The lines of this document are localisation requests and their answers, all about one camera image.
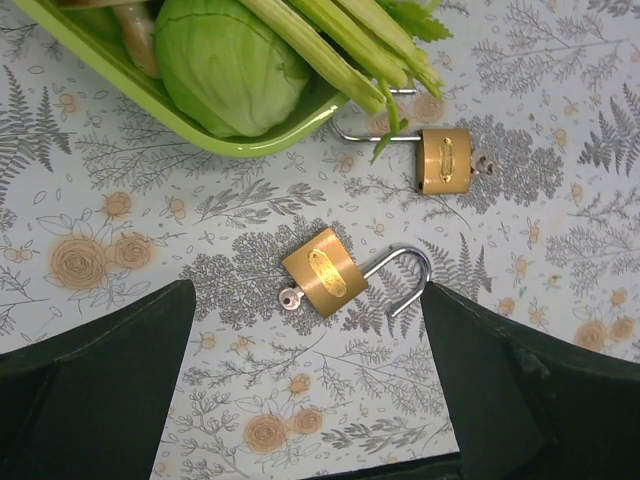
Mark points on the long shackle brass padlock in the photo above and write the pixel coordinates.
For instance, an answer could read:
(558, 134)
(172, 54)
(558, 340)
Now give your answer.
(445, 160)

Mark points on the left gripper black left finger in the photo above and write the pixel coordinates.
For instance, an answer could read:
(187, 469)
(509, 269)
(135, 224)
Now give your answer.
(91, 403)

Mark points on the small brass padlock open shackle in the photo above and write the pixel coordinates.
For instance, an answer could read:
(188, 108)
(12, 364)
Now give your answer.
(324, 273)

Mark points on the green plastic tray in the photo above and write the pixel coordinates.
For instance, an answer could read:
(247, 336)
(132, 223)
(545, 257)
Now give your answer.
(94, 36)

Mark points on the brown mushroom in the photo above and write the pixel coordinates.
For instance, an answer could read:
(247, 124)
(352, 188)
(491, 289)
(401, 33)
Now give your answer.
(136, 26)

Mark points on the green cabbage head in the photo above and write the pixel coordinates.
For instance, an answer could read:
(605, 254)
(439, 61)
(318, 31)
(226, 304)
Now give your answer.
(225, 68)

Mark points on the celery stalk bunch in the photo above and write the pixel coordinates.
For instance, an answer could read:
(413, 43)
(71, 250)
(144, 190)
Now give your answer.
(365, 49)

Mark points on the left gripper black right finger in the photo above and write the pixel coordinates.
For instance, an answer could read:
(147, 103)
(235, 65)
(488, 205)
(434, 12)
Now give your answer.
(526, 405)

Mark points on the floral patterned table mat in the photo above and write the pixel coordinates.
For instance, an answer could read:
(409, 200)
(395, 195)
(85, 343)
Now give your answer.
(271, 240)

